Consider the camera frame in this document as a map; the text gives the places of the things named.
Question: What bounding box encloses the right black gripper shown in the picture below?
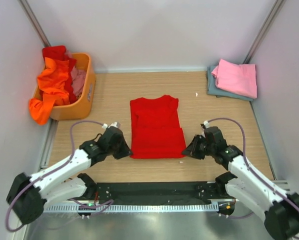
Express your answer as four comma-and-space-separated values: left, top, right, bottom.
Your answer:
182, 134, 216, 160

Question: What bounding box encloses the red t-shirt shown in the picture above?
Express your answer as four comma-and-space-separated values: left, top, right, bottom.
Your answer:
130, 95, 186, 159

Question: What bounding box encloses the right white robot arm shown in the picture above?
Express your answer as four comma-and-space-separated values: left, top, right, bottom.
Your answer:
182, 126, 299, 240

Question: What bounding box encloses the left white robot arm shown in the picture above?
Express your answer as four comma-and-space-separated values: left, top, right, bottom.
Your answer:
6, 122, 132, 225

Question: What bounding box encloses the orange plastic laundry basket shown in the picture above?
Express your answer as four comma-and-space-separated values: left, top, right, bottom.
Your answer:
33, 52, 96, 121

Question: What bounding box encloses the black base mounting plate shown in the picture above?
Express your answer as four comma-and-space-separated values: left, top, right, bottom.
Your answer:
94, 181, 237, 206

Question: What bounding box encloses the folded grey-blue t-shirt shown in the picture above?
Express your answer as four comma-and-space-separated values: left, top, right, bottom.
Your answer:
206, 65, 253, 102

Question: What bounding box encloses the dusty pink shirt in basket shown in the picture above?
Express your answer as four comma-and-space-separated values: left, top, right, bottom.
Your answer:
64, 50, 87, 104

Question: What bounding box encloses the folded pink t-shirt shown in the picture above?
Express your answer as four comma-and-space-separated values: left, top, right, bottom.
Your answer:
211, 59, 258, 99

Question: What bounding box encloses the orange t-shirt in basket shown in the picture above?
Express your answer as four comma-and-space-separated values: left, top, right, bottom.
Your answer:
28, 57, 70, 125

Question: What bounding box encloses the dark red shirt in basket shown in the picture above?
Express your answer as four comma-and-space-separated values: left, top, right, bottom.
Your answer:
42, 45, 77, 104

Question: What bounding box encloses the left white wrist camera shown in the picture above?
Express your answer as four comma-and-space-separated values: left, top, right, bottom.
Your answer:
110, 122, 121, 129

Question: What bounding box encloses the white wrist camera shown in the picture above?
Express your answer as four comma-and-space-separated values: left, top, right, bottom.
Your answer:
200, 120, 210, 129
110, 122, 121, 129

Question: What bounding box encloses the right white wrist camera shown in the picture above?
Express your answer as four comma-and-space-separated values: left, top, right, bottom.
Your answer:
200, 120, 210, 129

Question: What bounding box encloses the white slotted cable duct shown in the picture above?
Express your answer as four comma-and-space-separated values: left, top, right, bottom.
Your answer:
44, 202, 219, 214

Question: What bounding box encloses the left aluminium frame post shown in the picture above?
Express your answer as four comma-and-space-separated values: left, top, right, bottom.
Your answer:
18, 0, 51, 47

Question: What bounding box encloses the aluminium frame post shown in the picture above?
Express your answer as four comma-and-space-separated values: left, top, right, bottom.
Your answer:
18, 0, 51, 47
243, 0, 286, 64

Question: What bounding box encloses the right aluminium frame post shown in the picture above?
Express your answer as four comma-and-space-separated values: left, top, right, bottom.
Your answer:
243, 0, 286, 64

